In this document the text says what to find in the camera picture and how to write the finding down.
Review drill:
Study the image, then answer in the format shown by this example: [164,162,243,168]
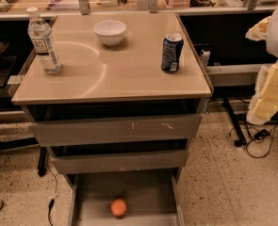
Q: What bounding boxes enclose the white ceramic bowl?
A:
[93,20,126,47]

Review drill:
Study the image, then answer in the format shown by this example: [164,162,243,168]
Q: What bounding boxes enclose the clear plastic water bottle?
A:
[26,7,62,74]

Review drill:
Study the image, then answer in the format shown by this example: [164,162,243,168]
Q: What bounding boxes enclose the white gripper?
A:
[245,8,278,125]

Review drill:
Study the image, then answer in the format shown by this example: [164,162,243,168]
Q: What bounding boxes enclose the grey drawer cabinet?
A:
[10,12,215,226]

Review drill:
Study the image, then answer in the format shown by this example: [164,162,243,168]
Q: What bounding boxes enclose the grey middle drawer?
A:
[51,150,188,174]

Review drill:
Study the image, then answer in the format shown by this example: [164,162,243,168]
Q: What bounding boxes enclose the small white bottle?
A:
[201,49,211,67]

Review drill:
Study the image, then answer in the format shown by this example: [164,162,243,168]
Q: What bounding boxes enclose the grey top drawer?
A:
[30,114,201,147]

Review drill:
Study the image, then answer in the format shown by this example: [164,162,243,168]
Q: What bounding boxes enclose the grey drawer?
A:
[69,170,185,226]
[51,150,188,174]
[30,114,201,147]

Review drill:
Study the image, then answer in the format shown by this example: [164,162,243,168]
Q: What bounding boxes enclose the blue soda can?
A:
[161,33,184,73]

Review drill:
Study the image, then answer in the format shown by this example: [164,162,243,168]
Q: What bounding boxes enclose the orange fruit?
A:
[110,199,127,217]

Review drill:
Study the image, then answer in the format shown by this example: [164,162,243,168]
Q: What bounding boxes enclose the grey bottom drawer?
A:
[69,170,185,226]

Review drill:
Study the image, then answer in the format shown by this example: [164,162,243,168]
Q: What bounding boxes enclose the black floor cable left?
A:
[46,165,59,226]

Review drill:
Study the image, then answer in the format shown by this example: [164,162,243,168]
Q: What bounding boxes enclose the black cables with adapter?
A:
[228,110,278,159]

